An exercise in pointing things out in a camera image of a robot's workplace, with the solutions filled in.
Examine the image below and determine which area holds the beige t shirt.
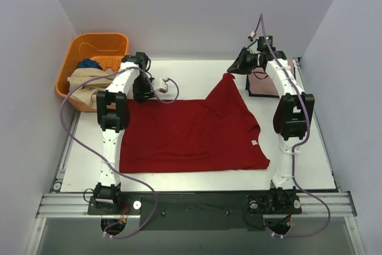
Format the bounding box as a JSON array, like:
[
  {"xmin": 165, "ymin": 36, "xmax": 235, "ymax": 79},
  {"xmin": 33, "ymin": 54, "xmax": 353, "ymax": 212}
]
[{"xmin": 67, "ymin": 67, "xmax": 115, "ymax": 109}]

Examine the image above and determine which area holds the red t shirt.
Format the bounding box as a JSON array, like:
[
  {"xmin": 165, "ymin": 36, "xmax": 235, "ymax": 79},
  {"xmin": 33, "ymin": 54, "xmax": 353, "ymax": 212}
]
[{"xmin": 119, "ymin": 73, "xmax": 270, "ymax": 173}]

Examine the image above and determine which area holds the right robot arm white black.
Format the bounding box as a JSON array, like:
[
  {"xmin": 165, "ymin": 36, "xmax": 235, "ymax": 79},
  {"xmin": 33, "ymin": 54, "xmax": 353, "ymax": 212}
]
[{"xmin": 227, "ymin": 33, "xmax": 315, "ymax": 191}]

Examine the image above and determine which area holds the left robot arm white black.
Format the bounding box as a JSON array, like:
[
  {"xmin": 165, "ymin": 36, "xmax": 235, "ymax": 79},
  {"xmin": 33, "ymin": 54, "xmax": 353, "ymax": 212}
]
[{"xmin": 93, "ymin": 52, "xmax": 154, "ymax": 214}]

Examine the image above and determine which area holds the folded navy t shirt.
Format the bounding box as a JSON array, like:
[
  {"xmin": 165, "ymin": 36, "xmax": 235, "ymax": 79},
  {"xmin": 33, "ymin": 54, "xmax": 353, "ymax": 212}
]
[{"xmin": 245, "ymin": 69, "xmax": 279, "ymax": 98}]

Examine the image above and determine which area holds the folded pink t shirt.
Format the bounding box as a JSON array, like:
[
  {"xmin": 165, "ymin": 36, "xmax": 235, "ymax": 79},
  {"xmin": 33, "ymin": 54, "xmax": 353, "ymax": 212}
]
[{"xmin": 248, "ymin": 59, "xmax": 301, "ymax": 97}]

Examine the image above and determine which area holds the orange plastic basket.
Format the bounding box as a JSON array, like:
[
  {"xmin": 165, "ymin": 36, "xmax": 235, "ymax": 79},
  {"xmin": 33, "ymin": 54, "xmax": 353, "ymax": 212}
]
[{"xmin": 56, "ymin": 33, "xmax": 129, "ymax": 112}]

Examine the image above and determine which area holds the blue t shirt in basket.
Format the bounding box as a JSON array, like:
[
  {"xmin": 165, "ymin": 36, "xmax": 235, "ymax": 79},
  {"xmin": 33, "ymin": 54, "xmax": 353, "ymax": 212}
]
[{"xmin": 77, "ymin": 59, "xmax": 103, "ymax": 70}]

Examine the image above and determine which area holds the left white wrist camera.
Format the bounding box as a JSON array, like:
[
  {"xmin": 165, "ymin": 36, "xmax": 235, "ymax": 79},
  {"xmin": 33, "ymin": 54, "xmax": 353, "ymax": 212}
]
[{"xmin": 153, "ymin": 78, "xmax": 168, "ymax": 94}]

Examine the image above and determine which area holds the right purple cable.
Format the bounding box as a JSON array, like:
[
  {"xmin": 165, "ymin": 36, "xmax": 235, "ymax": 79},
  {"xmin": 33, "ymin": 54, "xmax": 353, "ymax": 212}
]
[{"xmin": 252, "ymin": 13, "xmax": 331, "ymax": 238}]

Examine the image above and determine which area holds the purple cable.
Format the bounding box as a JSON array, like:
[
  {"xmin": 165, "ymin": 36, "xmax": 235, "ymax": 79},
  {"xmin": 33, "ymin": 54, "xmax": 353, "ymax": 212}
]
[
  {"xmin": 252, "ymin": 13, "xmax": 331, "ymax": 238},
  {"xmin": 60, "ymin": 69, "xmax": 180, "ymax": 239}
]

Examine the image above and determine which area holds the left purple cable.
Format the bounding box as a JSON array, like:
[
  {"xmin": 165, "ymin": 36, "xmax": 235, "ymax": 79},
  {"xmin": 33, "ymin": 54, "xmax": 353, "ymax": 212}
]
[{"xmin": 60, "ymin": 69, "xmax": 180, "ymax": 239}]

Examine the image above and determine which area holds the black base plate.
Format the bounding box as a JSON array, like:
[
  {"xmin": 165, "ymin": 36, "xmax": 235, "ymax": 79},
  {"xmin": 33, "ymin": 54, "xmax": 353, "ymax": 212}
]
[{"xmin": 88, "ymin": 189, "xmax": 302, "ymax": 231}]

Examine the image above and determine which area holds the aluminium rail frame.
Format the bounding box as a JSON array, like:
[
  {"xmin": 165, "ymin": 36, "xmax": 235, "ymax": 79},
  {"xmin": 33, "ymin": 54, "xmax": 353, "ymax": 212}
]
[{"xmin": 37, "ymin": 113, "xmax": 356, "ymax": 219}]

